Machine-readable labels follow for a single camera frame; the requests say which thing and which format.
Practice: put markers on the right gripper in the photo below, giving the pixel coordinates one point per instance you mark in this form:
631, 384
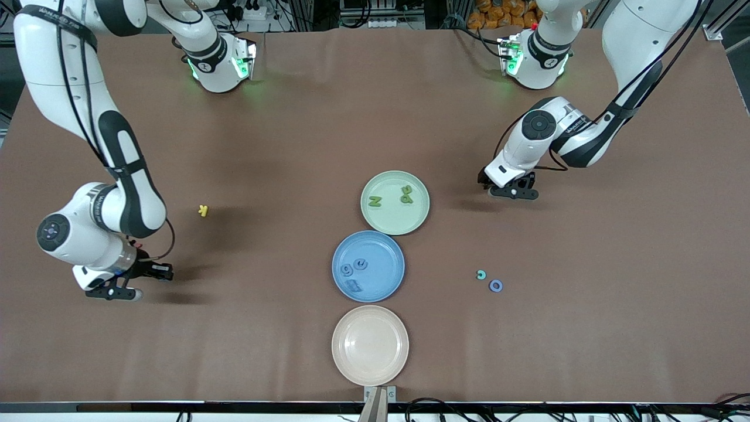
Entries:
146, 268

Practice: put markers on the blue number 6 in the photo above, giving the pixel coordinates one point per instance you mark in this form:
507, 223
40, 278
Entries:
344, 274

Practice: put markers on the brown paper table cover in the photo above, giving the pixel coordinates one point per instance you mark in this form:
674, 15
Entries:
375, 117

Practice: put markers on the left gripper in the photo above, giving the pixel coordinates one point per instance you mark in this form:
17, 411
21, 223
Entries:
481, 177

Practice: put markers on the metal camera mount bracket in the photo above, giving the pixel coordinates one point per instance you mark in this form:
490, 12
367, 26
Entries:
391, 394

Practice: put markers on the orange bagged items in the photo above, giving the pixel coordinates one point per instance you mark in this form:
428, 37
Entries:
498, 14

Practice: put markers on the green small letter b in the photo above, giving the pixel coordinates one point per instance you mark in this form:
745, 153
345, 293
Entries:
404, 201

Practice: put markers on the blue letter E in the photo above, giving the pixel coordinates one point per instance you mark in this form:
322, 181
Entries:
354, 286

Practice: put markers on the blue plate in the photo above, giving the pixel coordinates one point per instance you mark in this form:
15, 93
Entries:
381, 252

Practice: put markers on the green letter N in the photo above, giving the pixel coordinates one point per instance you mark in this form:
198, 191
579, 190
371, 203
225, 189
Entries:
375, 202

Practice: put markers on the pale green plate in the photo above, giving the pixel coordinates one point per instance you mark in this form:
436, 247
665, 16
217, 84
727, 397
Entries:
389, 220

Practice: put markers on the aluminium frame extrusion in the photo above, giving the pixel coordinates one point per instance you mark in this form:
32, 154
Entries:
9, 38
718, 28

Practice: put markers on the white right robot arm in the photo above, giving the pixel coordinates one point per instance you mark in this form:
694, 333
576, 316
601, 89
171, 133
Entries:
58, 76

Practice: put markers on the white power strip with plugs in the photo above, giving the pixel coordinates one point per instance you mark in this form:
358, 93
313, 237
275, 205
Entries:
249, 12

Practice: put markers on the beige plate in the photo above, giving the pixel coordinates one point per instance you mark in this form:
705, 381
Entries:
370, 345

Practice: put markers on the aluminium frame post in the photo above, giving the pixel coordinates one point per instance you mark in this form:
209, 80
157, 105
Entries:
302, 14

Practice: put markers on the blue letter O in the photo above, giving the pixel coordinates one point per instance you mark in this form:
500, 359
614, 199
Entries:
491, 286

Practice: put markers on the blue letter G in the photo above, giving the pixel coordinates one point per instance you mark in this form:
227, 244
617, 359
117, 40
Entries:
361, 268

